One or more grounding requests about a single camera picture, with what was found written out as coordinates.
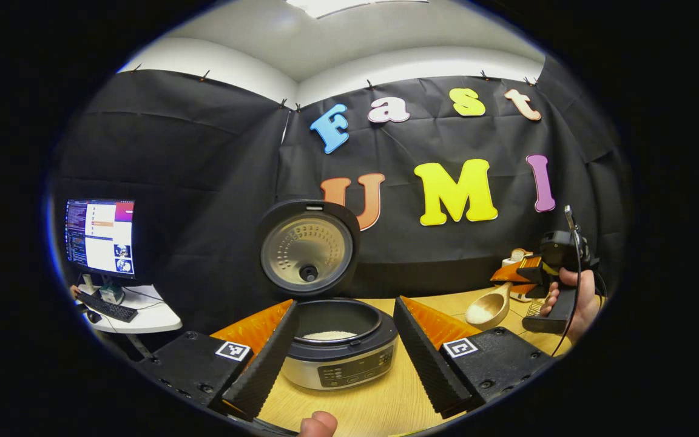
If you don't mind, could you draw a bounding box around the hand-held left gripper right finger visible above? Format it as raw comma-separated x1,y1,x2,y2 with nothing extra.
393,296,556,419

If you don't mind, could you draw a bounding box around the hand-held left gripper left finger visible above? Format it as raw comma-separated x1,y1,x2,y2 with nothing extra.
133,299,300,424

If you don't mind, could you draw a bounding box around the wooden spoon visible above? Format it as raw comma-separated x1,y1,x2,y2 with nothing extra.
465,281,515,331

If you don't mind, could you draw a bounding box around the black and silver rice cooker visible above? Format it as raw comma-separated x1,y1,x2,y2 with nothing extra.
257,199,399,390

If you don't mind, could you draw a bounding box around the white side desk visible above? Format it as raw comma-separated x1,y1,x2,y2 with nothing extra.
76,284,183,334

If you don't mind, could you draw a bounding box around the black keyboard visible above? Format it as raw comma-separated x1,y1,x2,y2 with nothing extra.
75,290,139,323

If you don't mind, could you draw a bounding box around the black backdrop cloth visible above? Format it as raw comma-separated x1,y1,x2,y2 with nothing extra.
46,55,632,334

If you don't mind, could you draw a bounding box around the computer monitor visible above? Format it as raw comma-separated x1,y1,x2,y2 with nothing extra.
64,198,137,281

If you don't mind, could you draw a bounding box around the ceiling light panel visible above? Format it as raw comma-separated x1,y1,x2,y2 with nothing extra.
286,0,429,19

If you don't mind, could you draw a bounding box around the thin black cable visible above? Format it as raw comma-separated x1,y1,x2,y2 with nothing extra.
550,209,583,359

